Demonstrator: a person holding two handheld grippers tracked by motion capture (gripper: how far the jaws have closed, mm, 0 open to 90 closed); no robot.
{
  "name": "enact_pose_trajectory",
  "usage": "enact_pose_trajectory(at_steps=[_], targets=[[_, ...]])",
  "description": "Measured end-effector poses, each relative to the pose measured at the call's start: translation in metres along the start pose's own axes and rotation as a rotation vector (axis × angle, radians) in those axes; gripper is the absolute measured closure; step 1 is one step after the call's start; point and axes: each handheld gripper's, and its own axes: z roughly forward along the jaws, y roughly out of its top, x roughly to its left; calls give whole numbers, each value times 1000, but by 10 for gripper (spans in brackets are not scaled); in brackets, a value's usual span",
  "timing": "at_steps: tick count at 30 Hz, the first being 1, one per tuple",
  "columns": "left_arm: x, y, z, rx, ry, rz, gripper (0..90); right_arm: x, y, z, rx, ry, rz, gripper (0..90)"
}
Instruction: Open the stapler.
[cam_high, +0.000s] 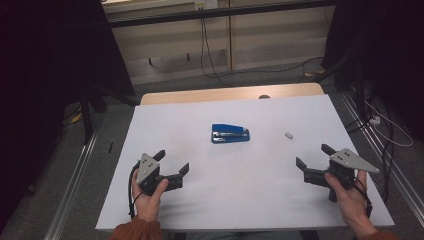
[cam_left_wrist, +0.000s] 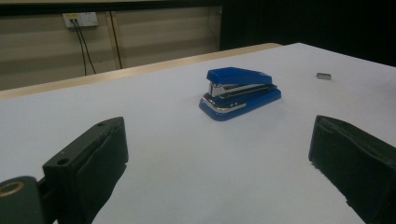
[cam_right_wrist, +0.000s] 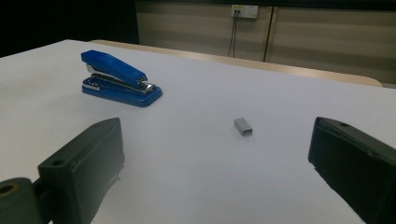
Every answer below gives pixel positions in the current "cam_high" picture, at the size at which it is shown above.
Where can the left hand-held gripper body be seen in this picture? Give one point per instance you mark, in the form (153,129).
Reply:
(146,170)

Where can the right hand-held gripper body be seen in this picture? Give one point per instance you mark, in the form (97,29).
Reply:
(348,160)

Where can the small grey staple block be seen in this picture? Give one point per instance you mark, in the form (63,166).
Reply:
(289,135)

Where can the blue stapler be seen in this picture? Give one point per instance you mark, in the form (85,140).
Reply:
(226,130)

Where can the person's left hand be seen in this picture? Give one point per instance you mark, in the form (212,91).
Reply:
(146,206)

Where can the person's right hand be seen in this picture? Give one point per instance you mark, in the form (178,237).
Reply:
(355,206)

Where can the small black floor object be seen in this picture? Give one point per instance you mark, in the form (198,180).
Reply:
(110,147)

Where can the white plug adaptor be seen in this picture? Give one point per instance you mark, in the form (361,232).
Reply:
(375,120)

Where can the white table cover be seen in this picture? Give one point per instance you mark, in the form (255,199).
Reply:
(233,190)

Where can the black metal stand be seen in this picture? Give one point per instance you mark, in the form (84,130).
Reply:
(359,93)
(87,116)

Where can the wooden table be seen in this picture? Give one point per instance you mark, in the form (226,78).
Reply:
(200,95)

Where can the yellow floor tape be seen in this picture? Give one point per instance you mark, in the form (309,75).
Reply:
(76,117)
(316,72)

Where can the dark round table cap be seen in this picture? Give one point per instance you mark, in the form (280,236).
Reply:
(264,97)

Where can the person's grey trousers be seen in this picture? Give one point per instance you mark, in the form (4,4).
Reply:
(243,236)

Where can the black curtain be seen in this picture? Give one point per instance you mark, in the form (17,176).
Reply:
(383,50)
(40,66)

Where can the beige wooden cabinet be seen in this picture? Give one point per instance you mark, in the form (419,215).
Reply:
(273,40)

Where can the black horizontal beam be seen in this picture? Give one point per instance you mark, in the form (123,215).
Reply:
(200,15)

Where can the white wall socket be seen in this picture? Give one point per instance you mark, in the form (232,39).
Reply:
(206,4)

